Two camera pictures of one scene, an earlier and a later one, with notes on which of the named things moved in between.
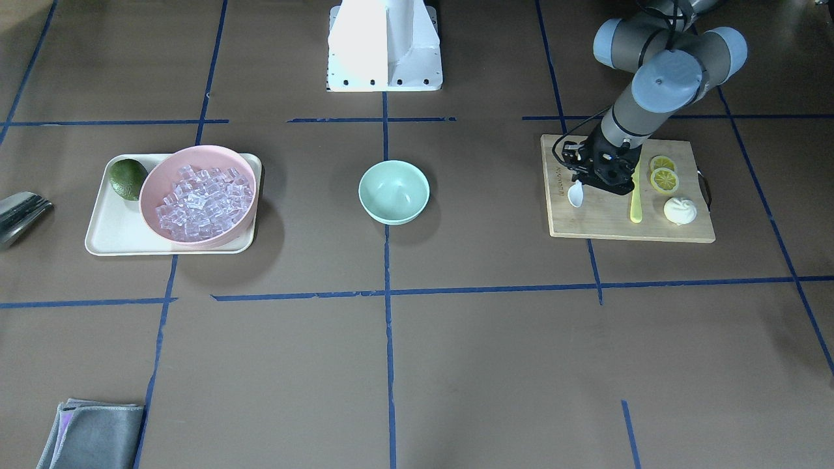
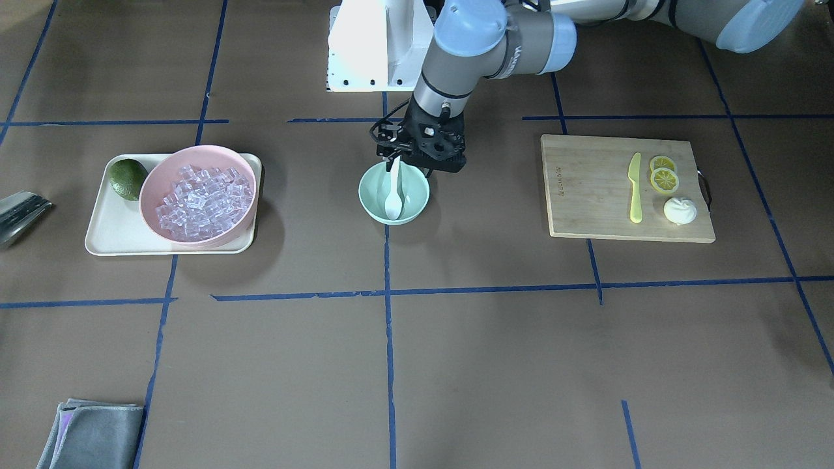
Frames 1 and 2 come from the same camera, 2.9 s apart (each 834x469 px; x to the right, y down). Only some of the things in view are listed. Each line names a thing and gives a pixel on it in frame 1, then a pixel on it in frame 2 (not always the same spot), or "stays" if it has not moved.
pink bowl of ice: (199, 195) stays
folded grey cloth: (92, 434) stays
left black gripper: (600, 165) -> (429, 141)
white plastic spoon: (575, 193) -> (393, 205)
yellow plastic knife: (636, 215) stays
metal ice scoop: (16, 212) stays
